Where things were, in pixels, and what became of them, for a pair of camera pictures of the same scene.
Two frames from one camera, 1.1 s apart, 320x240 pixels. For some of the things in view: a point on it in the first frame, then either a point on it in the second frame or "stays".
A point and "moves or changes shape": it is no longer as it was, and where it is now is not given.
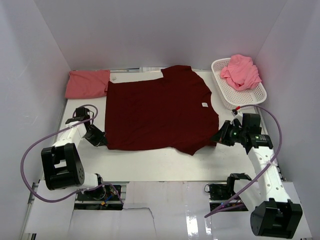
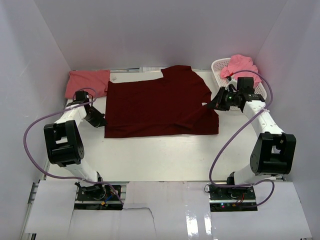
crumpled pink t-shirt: [241, 73] stays
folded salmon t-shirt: [87, 83] stays
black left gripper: [100, 140] → [100, 121]
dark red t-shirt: [175, 112] moves or changes shape
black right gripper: [221, 136] → [217, 103]
